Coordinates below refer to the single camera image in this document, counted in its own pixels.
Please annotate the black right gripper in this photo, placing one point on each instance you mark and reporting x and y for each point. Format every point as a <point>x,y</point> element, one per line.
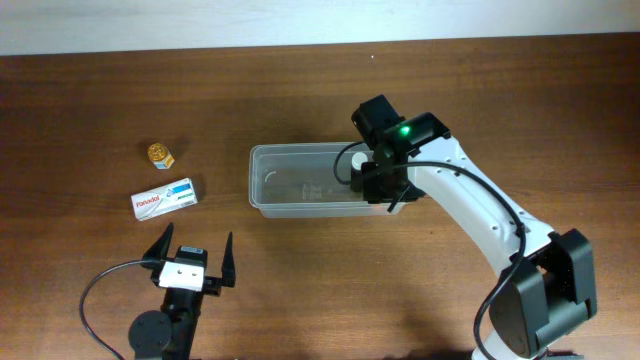
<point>373,193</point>

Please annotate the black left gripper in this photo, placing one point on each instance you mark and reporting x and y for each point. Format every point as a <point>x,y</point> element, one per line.
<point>212,285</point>

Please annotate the dark bottle white cap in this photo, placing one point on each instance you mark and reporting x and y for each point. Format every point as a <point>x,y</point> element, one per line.
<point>358,159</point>

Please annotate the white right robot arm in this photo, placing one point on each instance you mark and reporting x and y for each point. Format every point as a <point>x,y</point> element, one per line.
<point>546,280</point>

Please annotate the clear plastic container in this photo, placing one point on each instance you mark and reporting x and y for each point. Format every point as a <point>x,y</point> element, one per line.
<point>299,181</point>

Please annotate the white Panadol medicine box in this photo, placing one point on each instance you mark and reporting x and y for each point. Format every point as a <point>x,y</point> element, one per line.
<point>162,200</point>

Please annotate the small gold-lidded jar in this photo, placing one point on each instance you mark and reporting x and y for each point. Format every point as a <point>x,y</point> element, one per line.
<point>160,156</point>

